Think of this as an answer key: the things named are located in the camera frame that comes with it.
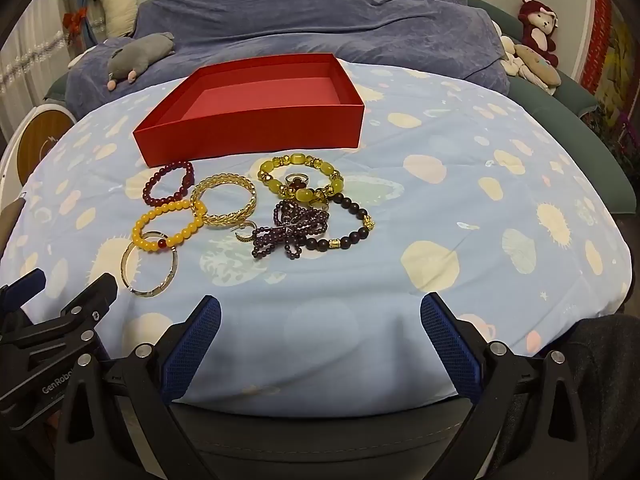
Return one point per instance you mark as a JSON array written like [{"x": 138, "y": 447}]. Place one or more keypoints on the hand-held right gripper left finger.
[{"x": 192, "y": 342}]

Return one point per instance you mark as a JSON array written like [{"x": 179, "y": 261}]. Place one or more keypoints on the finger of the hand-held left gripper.
[
  {"x": 22, "y": 282},
  {"x": 97, "y": 295}
]

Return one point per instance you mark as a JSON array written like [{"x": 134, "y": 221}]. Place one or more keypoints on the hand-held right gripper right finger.
[{"x": 450, "y": 342}]

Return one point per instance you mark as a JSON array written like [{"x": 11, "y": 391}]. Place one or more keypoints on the thin metal bangle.
[{"x": 150, "y": 293}]

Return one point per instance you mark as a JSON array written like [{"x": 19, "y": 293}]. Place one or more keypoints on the purple bead strand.
[{"x": 290, "y": 230}]

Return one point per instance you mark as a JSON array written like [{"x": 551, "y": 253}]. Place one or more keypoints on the red cardboard box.
[{"x": 250, "y": 132}]

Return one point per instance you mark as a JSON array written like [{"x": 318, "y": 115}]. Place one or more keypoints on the light blue patterned bed sheet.
[{"x": 425, "y": 210}]

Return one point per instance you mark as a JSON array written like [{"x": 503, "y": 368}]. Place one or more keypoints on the round white wooden device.
[{"x": 40, "y": 135}]

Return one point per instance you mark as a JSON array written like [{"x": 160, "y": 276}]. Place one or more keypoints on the white sheer curtain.
[{"x": 35, "y": 55}]

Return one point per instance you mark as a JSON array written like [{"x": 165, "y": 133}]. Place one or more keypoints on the grey mouse plush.
[{"x": 135, "y": 55}]

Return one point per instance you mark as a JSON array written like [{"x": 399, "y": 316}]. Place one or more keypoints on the green houseplant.
[{"x": 617, "y": 135}]

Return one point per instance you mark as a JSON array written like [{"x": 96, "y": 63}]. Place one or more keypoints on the red bow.
[{"x": 75, "y": 21}]

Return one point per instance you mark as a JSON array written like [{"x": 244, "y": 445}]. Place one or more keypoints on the blue curtain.
[{"x": 90, "y": 10}]

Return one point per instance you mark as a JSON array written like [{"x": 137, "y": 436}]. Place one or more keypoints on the small white plush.
[{"x": 507, "y": 55}]

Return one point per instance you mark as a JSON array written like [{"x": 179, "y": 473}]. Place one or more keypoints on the beige round plush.
[{"x": 537, "y": 62}]

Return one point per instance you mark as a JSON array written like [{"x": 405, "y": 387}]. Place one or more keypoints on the white sheep plush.
[{"x": 115, "y": 0}]

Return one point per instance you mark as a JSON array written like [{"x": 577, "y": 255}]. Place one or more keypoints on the yellow flower picture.
[{"x": 620, "y": 70}]

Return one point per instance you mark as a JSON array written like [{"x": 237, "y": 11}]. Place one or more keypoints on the red monkey plush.
[{"x": 537, "y": 25}]

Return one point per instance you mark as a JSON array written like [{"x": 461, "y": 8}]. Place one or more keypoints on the blue grey blanket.
[{"x": 300, "y": 10}]

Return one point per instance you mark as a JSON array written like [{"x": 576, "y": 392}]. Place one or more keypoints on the red wall banner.
[{"x": 600, "y": 35}]

